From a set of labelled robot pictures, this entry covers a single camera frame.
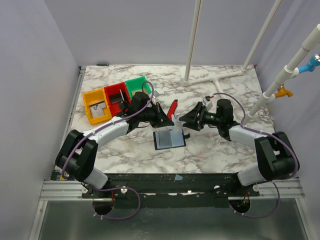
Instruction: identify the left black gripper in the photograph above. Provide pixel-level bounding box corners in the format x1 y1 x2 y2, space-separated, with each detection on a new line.
138 102 175 129

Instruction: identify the white vip card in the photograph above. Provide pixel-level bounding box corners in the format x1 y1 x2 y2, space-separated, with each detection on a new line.
171 114 183 133

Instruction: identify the black leather card holder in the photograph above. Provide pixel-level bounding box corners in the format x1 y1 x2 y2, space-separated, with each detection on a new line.
153 130 191 150

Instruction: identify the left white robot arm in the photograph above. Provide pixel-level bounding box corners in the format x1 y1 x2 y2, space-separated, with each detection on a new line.
55 92 174 198

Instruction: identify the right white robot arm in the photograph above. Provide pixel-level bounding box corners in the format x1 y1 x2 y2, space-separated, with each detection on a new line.
179 99 299 196

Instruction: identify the black card in red bin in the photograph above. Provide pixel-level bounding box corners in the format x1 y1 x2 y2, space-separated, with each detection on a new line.
109 93 124 104

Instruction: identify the card in yellow bin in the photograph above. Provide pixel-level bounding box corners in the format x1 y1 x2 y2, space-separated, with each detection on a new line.
89 101 107 119

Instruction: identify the red black utility knife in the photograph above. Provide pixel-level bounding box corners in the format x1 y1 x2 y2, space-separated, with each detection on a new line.
167 99 178 120

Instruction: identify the green plastic bin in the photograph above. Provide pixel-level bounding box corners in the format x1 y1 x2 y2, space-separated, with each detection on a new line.
124 76 152 99

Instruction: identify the red plastic bin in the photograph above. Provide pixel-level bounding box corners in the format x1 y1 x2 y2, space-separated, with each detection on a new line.
103 82 131 117

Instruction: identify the yellow plastic bin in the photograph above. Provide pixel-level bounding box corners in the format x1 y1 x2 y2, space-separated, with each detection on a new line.
82 88 112 125

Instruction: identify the yellow pipe fitting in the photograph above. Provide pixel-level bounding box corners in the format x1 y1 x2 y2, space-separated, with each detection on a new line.
274 84 293 99

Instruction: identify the white pipe with blue fitting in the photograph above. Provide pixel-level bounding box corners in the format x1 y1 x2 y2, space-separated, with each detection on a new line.
242 24 320 125

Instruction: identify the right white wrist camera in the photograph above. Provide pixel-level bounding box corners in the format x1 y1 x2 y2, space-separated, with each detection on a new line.
202 96 213 111

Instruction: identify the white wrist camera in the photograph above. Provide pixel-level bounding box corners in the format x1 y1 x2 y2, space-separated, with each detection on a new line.
152 90 160 98
202 96 213 111

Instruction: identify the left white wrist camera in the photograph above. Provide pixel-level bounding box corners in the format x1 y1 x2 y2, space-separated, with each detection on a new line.
152 90 160 98

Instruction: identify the black metal base rail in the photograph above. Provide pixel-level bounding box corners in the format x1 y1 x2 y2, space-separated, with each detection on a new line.
79 173 260 209

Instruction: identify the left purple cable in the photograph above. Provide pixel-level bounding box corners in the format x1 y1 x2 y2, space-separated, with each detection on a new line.
61 81 155 221

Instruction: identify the white pvc pipe frame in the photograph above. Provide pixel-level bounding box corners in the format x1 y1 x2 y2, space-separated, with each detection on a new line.
181 0 282 93

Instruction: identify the aluminium extrusion rail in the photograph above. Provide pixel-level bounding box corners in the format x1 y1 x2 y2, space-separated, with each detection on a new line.
39 178 305 201

